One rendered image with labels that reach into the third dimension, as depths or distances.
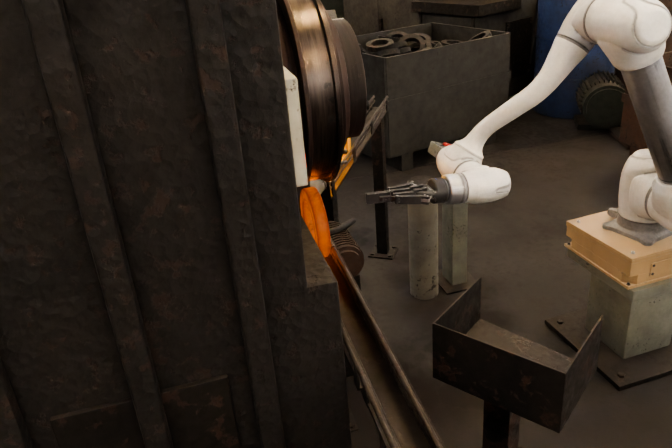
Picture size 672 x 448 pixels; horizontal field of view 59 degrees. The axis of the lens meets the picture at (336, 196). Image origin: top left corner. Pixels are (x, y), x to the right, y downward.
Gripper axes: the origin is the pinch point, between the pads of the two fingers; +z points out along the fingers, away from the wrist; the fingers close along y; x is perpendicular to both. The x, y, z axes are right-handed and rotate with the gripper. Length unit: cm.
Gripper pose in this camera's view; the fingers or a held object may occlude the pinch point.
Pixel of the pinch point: (378, 197)
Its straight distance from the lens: 171.1
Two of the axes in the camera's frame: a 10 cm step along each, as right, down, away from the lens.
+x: 0.0, -9.2, -3.9
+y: -2.7, -3.7, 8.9
